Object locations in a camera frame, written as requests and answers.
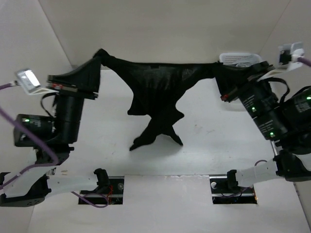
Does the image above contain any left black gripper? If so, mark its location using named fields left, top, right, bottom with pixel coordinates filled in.
left=49, top=55, right=104, bottom=143

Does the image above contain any black tank top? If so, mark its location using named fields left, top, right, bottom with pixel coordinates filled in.
left=94, top=49, right=222, bottom=150

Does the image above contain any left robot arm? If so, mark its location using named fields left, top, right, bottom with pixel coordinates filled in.
left=0, top=58, right=110, bottom=207

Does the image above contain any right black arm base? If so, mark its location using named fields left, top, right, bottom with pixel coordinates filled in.
left=209, top=175, right=258, bottom=204

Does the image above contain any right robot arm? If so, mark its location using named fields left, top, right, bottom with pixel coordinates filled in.
left=213, top=62, right=311, bottom=192

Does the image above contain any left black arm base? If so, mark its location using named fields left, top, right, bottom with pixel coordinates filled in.
left=79, top=176, right=124, bottom=206

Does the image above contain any white plastic laundry basket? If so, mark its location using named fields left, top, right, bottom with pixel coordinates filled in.
left=219, top=52, right=262, bottom=67

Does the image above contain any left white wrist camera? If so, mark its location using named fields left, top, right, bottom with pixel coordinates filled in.
left=15, top=69, right=54, bottom=95

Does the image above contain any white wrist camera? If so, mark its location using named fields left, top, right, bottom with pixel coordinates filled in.
left=259, top=42, right=305, bottom=81
left=15, top=69, right=54, bottom=95

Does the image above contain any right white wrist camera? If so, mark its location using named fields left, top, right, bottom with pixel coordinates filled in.
left=259, top=42, right=305, bottom=81

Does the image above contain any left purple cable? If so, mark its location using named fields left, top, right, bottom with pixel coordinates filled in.
left=0, top=82, right=109, bottom=209

